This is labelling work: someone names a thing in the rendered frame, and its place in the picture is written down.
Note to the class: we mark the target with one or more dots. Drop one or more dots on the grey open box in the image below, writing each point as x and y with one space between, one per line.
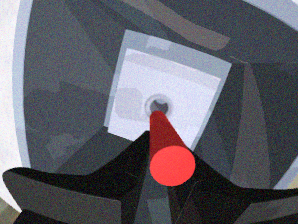
67 59

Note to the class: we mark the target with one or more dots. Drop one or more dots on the red peg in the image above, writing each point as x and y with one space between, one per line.
170 162

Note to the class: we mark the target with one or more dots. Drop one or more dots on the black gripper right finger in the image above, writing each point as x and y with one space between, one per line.
208 198

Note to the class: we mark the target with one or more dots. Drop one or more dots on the white plate with hole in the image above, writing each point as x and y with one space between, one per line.
145 78

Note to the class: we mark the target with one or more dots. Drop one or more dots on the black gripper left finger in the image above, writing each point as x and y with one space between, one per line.
108 196

